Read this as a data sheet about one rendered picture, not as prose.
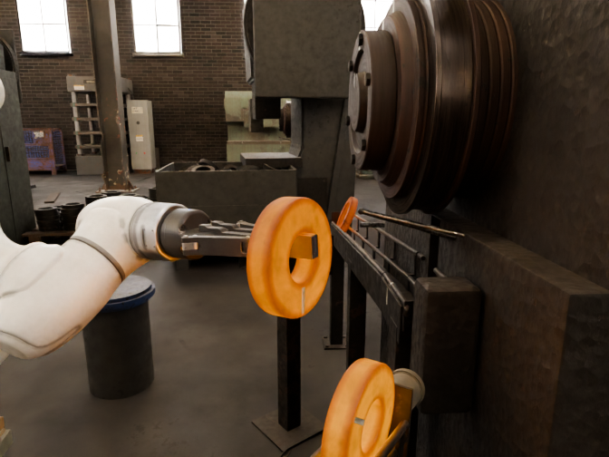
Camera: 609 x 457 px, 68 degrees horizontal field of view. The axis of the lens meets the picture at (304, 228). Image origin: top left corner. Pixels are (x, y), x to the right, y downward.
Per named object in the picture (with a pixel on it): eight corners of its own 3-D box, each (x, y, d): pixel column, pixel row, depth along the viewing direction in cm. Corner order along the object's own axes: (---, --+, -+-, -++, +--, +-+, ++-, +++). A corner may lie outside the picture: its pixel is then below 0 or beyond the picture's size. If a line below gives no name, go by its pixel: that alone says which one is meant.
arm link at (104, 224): (188, 233, 78) (139, 290, 70) (129, 227, 86) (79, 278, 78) (156, 182, 72) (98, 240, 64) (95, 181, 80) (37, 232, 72)
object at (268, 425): (287, 396, 184) (285, 221, 168) (331, 430, 164) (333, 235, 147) (244, 415, 171) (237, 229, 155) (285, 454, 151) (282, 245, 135)
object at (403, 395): (407, 461, 64) (413, 388, 62) (405, 462, 63) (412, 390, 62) (359, 442, 68) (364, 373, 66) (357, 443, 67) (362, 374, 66)
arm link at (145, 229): (132, 266, 69) (159, 270, 66) (125, 206, 67) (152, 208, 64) (178, 251, 76) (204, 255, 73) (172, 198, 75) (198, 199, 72)
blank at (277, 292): (334, 196, 63) (314, 195, 65) (268, 197, 50) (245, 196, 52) (332, 305, 65) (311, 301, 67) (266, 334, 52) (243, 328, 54)
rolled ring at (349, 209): (355, 190, 207) (362, 193, 207) (343, 203, 224) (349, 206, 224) (343, 226, 200) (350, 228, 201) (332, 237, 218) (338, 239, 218)
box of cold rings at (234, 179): (288, 239, 431) (287, 155, 414) (298, 266, 351) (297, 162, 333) (177, 243, 419) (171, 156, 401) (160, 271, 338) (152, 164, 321)
